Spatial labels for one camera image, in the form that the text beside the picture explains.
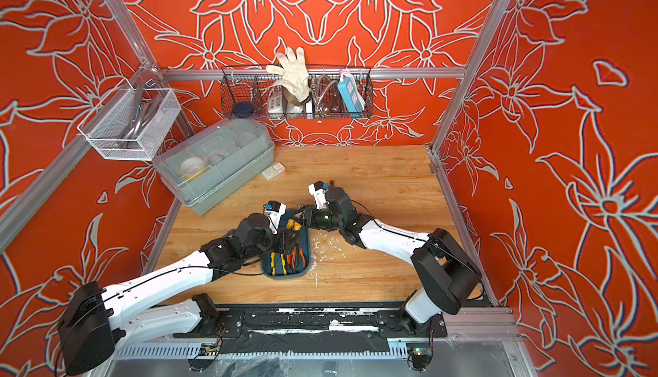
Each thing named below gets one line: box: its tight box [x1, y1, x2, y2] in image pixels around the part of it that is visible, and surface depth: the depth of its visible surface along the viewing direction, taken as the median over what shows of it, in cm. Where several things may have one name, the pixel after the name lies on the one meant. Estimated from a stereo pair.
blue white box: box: [337, 69, 366, 114], surface depth 89 cm
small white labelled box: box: [261, 161, 286, 180], surface depth 112 cm
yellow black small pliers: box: [286, 218, 303, 232], surface depth 80 cm
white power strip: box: [267, 92, 284, 116], surface depth 96 cm
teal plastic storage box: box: [260, 209, 312, 281], surface depth 84 cm
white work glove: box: [265, 46, 312, 104], surface depth 90 cm
